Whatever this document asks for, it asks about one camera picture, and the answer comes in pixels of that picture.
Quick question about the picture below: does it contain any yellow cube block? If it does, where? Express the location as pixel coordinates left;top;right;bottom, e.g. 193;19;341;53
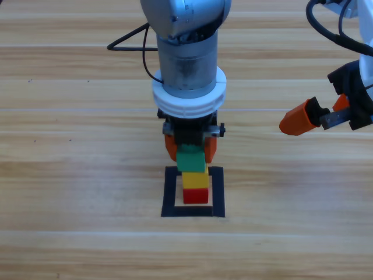
181;166;210;190

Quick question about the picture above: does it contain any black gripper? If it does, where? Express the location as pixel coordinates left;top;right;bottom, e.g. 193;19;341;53
279;61;373;137
157;107;227;164

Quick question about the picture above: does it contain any green cube block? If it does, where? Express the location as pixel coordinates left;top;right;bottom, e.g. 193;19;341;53
175;144;206;173

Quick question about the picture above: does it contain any black tape square outline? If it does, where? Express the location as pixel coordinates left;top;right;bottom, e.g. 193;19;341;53
160;166;226;218

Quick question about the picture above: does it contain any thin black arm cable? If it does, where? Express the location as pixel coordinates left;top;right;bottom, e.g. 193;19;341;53
337;0;354;39
142;26;164;84

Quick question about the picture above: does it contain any red cube block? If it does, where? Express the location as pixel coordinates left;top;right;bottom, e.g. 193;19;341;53
182;187;210;205

